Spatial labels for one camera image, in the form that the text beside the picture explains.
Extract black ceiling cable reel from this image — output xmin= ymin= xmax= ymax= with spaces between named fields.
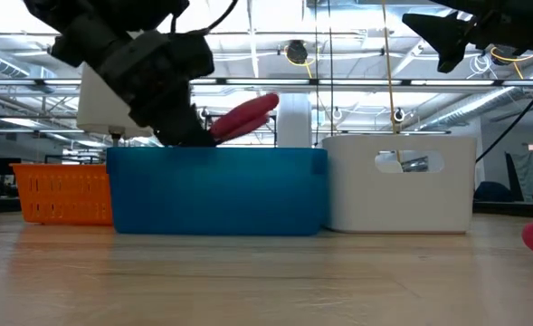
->
xmin=285 ymin=39 xmax=309 ymax=65
xmin=490 ymin=44 xmax=516 ymax=67

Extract orange slotted plastic basket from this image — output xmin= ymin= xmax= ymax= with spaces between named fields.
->
xmin=11 ymin=163 xmax=114 ymax=226

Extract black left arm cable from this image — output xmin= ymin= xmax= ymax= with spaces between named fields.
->
xmin=170 ymin=0 xmax=240 ymax=35

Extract yellow hanging cord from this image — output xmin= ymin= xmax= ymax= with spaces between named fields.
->
xmin=381 ymin=0 xmax=405 ymax=164

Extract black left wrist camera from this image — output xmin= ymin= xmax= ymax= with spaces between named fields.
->
xmin=168 ymin=32 xmax=216 ymax=79

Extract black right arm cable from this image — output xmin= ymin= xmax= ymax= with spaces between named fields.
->
xmin=475 ymin=74 xmax=533 ymax=164

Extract white-shade lamp with wooden base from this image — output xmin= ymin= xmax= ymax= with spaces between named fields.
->
xmin=76 ymin=62 xmax=154 ymax=149

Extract black computer monitor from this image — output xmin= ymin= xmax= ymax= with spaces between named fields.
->
xmin=0 ymin=157 xmax=23 ymax=177

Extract white building column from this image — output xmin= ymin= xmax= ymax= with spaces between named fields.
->
xmin=277 ymin=93 xmax=313 ymax=149

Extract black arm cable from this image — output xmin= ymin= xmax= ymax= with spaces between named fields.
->
xmin=170 ymin=0 xmax=240 ymax=35
xmin=475 ymin=74 xmax=533 ymax=164

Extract blue plastic bin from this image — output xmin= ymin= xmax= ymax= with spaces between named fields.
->
xmin=106 ymin=147 xmax=329 ymax=236

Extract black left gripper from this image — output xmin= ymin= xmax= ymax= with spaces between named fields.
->
xmin=97 ymin=31 xmax=217 ymax=148

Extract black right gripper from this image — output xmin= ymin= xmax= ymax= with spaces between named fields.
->
xmin=402 ymin=0 xmax=533 ymax=73

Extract pink-handled scissors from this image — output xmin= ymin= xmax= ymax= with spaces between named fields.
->
xmin=208 ymin=92 xmax=281 ymax=145

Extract white plastic bin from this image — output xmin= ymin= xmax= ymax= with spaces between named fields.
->
xmin=322 ymin=134 xmax=478 ymax=235

